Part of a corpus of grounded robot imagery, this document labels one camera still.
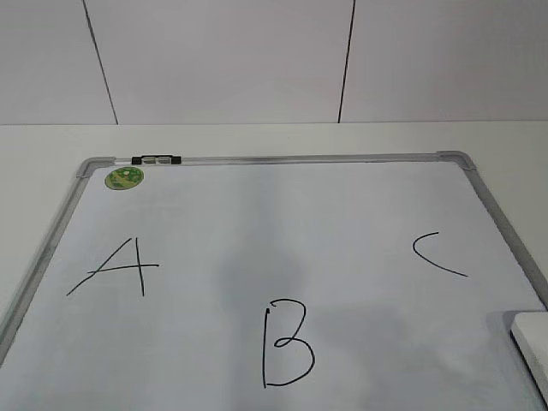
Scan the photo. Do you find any white whiteboard eraser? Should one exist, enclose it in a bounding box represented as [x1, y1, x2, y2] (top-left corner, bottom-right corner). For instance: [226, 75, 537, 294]
[510, 312, 548, 402]

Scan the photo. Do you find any round green magnet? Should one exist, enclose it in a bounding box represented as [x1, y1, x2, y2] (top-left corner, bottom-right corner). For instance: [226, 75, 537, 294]
[104, 166, 145, 191]

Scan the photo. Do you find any white whiteboard with grey frame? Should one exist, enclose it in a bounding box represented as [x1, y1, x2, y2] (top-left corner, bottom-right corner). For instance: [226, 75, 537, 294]
[1, 152, 547, 410]

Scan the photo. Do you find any black hanging clip on frame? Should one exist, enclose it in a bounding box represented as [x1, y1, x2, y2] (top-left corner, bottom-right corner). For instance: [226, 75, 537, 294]
[131, 155, 182, 165]

